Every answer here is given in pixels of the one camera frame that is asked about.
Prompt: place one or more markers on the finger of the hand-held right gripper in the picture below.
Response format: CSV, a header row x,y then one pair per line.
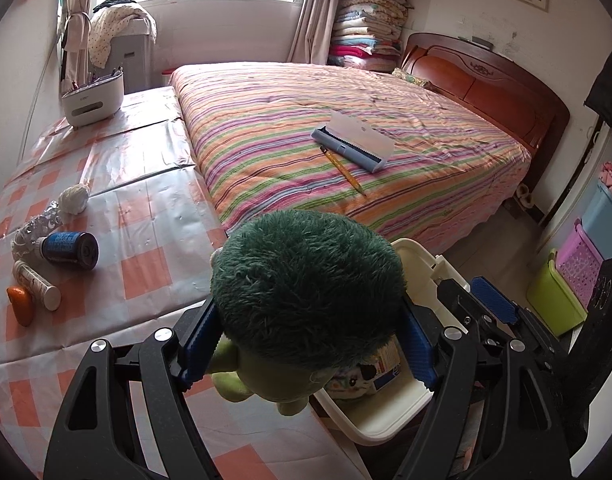
x,y
458,305
493,300

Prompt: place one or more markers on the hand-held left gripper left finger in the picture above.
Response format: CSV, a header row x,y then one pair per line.
x,y
198,345

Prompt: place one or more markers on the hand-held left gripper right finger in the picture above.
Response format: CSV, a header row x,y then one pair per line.
x,y
418,355

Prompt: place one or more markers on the cream plastic bin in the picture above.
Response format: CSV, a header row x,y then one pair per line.
x,y
381,412

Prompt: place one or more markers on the green broccoli plush toy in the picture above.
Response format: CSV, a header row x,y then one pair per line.
x,y
306,285

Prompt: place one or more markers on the dark blue bottle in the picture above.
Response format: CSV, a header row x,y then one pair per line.
x,y
65,247

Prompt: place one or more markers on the beige printed tube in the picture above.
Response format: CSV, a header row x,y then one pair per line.
x,y
35,285

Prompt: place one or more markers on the small orange item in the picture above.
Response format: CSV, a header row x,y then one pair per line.
x,y
20,305

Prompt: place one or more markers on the white tissue wad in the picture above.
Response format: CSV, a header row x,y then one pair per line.
x,y
74,198

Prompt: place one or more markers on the crushed clear plastic bottle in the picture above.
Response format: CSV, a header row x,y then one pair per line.
x,y
33,227

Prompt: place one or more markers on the pink plastic basket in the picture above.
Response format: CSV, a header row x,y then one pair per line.
x,y
578,265

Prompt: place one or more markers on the green plastic storage bin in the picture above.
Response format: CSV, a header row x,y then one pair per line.
x,y
551,300

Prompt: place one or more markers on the light blue storage box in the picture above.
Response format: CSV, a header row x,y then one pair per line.
x,y
606,220

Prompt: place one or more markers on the pair of slippers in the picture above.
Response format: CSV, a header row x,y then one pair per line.
x,y
523,195

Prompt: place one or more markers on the yellow pencil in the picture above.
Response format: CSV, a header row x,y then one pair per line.
x,y
343,170

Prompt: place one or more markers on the blue white lint brush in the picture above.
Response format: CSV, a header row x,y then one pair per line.
x,y
356,140

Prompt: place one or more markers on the wooden headboard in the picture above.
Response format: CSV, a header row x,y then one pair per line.
x,y
486,85

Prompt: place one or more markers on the black hanging garment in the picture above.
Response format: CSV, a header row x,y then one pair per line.
x,y
608,85

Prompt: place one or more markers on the striped bedspread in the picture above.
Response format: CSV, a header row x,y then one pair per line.
x,y
286,135

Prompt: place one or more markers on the floral pillow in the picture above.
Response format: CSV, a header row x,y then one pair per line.
x,y
411,77

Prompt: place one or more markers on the white desk organizer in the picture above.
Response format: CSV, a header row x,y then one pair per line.
x,y
90,105

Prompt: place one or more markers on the red white stool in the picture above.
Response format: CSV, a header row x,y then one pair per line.
x,y
166,74

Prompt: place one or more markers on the stack of folded blankets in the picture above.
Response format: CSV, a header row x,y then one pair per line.
x,y
366,30

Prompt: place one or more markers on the grey cabinet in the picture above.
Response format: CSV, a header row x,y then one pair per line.
x,y
133,60

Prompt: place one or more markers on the polka dot cloth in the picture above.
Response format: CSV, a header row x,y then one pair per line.
x,y
105,30

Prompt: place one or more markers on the black cloth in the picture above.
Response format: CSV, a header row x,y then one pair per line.
x,y
108,4

